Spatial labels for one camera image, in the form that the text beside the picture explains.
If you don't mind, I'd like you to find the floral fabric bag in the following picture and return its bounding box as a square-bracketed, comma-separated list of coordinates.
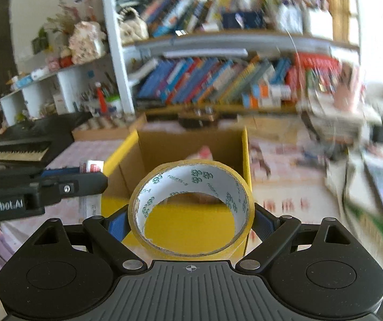
[68, 21, 108, 65]

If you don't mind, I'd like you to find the orange blue white carton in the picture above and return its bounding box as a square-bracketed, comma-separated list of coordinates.
[262, 85, 292, 108]
[241, 84, 263, 108]

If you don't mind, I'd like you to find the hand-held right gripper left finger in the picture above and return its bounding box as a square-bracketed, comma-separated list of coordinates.
[27, 207, 145, 273]

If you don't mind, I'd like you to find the white handbag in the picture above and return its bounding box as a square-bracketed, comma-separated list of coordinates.
[119, 7, 149, 45]

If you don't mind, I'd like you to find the small white box red label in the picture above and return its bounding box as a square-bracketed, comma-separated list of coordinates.
[78, 160, 105, 221]

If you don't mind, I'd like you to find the black toy piano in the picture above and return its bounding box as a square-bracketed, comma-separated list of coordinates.
[0, 111, 92, 168]

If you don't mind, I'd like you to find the cardboard box with yellow flaps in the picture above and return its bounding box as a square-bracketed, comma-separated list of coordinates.
[101, 126, 253, 265]

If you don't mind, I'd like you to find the pink cup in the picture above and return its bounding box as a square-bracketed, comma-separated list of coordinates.
[332, 63, 362, 110]

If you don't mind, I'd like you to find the row of colourful books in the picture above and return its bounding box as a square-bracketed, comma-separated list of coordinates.
[134, 56, 295, 108]

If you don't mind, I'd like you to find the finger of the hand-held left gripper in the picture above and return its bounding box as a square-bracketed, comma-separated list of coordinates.
[27, 173, 108, 208]
[0, 169, 80, 183]

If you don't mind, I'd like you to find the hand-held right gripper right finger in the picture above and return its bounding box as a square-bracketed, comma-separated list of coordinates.
[237, 204, 357, 272]

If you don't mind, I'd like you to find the shelf row of mixed books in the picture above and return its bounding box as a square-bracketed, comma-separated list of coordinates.
[138, 0, 279, 38]

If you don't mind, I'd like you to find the white shelf frame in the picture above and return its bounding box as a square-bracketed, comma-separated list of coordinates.
[0, 0, 136, 126]

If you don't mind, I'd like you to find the pink plush toy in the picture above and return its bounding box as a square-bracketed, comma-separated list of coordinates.
[185, 145, 216, 162]

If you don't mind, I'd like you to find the yellow tape roll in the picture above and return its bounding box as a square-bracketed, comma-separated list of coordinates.
[128, 160, 255, 260]

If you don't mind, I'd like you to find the red bottle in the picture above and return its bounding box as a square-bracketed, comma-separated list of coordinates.
[95, 82, 108, 114]

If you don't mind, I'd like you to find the brown retro radio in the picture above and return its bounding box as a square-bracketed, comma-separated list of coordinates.
[178, 106, 219, 129]

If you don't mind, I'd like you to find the wooden chess board box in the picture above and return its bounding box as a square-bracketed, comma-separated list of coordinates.
[73, 114, 146, 142]

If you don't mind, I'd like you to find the wooden bookshelf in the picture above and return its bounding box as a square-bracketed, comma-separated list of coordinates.
[101, 0, 362, 116]

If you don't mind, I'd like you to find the pile of papers and books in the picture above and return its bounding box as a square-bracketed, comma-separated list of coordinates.
[298, 107, 383, 268]

